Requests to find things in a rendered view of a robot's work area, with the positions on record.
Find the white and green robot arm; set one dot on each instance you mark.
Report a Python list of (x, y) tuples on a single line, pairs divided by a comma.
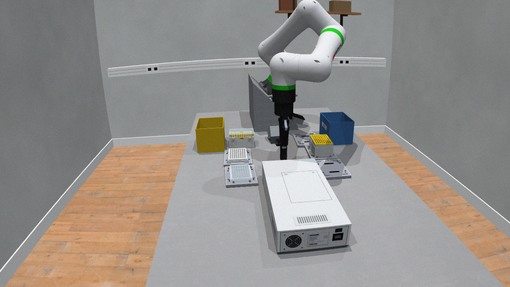
[(287, 68)]

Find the blue bin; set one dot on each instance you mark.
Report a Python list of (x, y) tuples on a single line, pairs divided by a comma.
[(338, 126)]

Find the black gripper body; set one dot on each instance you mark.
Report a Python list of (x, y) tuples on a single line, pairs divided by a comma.
[(284, 110)]

